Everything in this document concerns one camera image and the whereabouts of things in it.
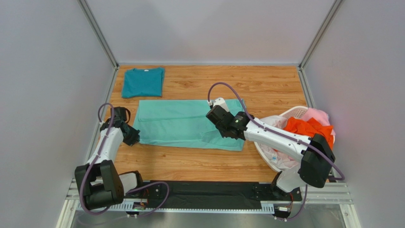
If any mint green t shirt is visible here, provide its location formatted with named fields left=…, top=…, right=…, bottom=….
left=133, top=100, right=244, bottom=152

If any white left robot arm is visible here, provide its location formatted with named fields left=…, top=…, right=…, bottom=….
left=75, top=107, right=143, bottom=214

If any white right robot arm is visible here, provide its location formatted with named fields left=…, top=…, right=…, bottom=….
left=206, top=105, right=335, bottom=192

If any folded teal t shirt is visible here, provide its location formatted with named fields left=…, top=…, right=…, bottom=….
left=121, top=67, right=165, bottom=98

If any white laundry basket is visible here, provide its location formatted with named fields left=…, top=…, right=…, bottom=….
left=253, top=105, right=336, bottom=173

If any orange t shirt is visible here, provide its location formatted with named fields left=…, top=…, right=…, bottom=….
left=283, top=117, right=334, bottom=149

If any black cloth strip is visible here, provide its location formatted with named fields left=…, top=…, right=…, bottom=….
left=161, top=181, right=261, bottom=209

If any pink t shirt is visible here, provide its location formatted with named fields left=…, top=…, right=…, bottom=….
left=301, top=108, right=330, bottom=126

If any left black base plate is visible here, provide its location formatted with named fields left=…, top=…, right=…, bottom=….
left=124, top=181, right=170, bottom=200

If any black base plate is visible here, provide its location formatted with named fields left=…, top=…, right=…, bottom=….
left=252, top=182, right=303, bottom=201
left=124, top=181, right=170, bottom=200

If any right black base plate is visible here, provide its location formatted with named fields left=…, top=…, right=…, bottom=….
left=252, top=182, right=303, bottom=201

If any aluminium front rail frame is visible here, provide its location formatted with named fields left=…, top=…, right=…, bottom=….
left=56, top=178, right=362, bottom=228

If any right aluminium corner post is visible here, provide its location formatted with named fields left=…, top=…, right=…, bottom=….
left=299, top=0, right=345, bottom=71

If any aluminium corner post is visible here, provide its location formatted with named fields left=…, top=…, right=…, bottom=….
left=77, top=0, right=119, bottom=70
left=299, top=0, right=345, bottom=71

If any left aluminium corner post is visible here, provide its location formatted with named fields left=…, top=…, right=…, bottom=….
left=77, top=0, right=119, bottom=70

